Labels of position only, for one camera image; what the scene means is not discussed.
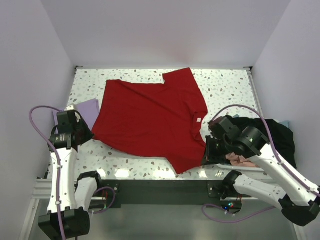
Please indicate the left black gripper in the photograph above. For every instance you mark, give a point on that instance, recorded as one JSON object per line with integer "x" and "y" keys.
{"x": 89, "y": 134}

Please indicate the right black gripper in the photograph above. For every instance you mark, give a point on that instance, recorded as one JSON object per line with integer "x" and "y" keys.
{"x": 210, "y": 157}

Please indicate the red t shirt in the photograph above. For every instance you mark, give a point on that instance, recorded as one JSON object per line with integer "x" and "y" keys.
{"x": 155, "y": 120}

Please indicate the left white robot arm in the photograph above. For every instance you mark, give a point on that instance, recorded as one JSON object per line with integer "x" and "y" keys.
{"x": 67, "y": 215}

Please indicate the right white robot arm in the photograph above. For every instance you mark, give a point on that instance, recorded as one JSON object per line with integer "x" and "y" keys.
{"x": 295, "y": 196}

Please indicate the white laundry basket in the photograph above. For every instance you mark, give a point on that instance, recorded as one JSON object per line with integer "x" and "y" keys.
{"x": 239, "y": 168}

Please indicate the pink t shirt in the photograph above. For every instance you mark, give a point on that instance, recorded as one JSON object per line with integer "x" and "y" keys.
{"x": 240, "y": 161}

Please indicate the folded lavender t shirt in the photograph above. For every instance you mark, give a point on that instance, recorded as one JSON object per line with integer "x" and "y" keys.
{"x": 89, "y": 111}

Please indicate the black t shirt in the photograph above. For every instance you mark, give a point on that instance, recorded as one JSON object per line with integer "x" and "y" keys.
{"x": 282, "y": 136}

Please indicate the light blue garment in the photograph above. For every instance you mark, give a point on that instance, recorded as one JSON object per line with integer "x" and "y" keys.
{"x": 285, "y": 123}

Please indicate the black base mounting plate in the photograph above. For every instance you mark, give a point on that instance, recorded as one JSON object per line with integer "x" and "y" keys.
{"x": 165, "y": 192}

